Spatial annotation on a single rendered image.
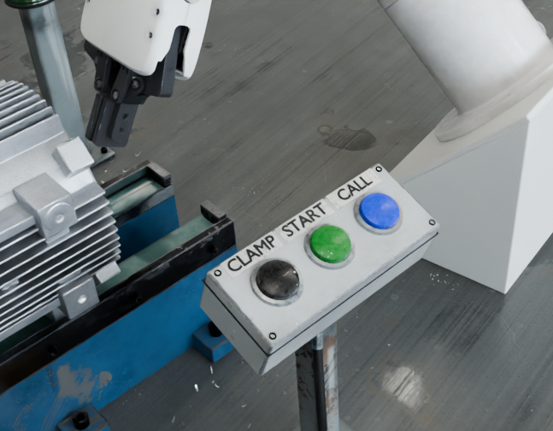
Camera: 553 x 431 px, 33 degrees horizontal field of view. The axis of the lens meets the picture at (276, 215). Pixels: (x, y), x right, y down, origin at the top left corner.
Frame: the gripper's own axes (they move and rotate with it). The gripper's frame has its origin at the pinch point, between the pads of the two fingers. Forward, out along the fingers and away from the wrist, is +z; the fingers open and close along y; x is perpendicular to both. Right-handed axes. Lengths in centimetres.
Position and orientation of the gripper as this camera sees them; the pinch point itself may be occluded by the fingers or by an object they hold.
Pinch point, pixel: (111, 121)
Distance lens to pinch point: 75.9
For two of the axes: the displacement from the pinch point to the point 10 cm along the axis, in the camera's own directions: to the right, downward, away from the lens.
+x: -6.8, 0.3, -7.4
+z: -3.2, 8.9, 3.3
